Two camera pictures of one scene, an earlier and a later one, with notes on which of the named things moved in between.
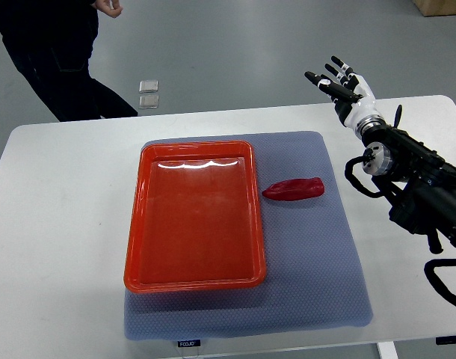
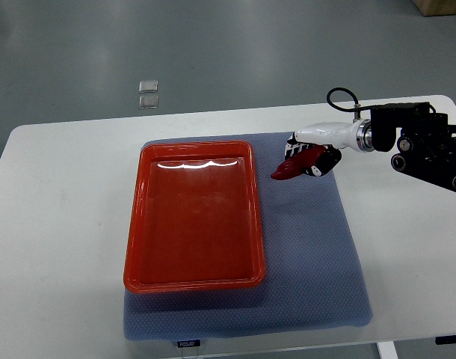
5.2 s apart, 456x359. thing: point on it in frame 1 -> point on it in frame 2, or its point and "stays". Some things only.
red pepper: [294, 189] -> [297, 163]
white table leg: [387, 350] stays
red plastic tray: [194, 221] stays
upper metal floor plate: [148, 86] stays
